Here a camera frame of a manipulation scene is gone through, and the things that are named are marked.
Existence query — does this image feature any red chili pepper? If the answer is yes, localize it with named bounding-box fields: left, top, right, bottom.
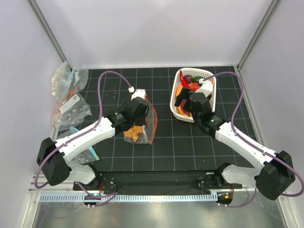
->
left=180, top=70, right=190, bottom=89

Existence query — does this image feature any yellow orange ginger root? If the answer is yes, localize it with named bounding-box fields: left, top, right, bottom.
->
left=123, top=126, right=143, bottom=143

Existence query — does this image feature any clear zip bag orange zipper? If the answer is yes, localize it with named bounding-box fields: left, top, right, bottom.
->
left=133, top=97, right=158, bottom=144

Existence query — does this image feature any white perforated plastic basket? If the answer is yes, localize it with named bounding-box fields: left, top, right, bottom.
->
left=170, top=68, right=217, bottom=123

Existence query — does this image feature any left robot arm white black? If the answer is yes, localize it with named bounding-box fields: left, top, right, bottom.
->
left=34, top=97, right=149, bottom=190

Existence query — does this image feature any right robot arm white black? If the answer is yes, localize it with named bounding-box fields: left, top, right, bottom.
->
left=172, top=87, right=295, bottom=200

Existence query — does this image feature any clear bag with white label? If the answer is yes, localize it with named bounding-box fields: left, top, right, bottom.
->
left=54, top=90, right=92, bottom=131

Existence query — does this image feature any watermelon slice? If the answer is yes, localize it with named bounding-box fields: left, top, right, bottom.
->
left=188, top=83, right=201, bottom=91

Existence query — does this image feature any dark purple plum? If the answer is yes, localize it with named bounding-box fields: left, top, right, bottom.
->
left=184, top=75, right=193, bottom=84

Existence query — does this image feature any orange papaya slice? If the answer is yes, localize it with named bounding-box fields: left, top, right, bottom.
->
left=175, top=84, right=184, bottom=115

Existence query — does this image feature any black grid cutting mat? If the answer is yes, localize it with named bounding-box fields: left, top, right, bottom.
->
left=78, top=67, right=250, bottom=171

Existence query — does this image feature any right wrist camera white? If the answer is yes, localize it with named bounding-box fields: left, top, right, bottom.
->
left=195, top=78, right=213, bottom=97

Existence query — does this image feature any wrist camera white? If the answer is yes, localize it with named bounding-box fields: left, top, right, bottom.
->
left=131, top=89, right=146, bottom=100
left=195, top=78, right=213, bottom=97

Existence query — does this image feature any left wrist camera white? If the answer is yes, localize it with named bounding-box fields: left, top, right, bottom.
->
left=131, top=89, right=146, bottom=100

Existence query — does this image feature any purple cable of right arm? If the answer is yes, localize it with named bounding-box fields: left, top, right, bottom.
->
left=201, top=71, right=304, bottom=209

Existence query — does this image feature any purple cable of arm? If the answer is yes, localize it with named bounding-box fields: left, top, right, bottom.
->
left=34, top=70, right=135, bottom=208
left=201, top=71, right=304, bottom=209

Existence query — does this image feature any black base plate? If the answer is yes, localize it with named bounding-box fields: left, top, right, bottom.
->
left=82, top=170, right=242, bottom=191

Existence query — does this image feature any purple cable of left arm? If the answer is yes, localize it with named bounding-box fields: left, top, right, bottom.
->
left=34, top=70, right=135, bottom=208

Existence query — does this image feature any slotted aluminium cable duct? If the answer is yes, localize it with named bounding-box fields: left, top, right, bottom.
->
left=39, top=192, right=218, bottom=203

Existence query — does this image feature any aluminium frame rail right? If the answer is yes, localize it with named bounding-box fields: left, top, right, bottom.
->
left=237, top=0, right=281, bottom=71

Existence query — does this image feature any aluminium frame rail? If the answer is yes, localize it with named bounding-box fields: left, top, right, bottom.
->
left=27, top=0, right=72, bottom=70
left=237, top=0, right=281, bottom=71

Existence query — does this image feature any aluminium frame rail left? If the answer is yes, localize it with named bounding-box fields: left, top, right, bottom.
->
left=27, top=0, right=72, bottom=70

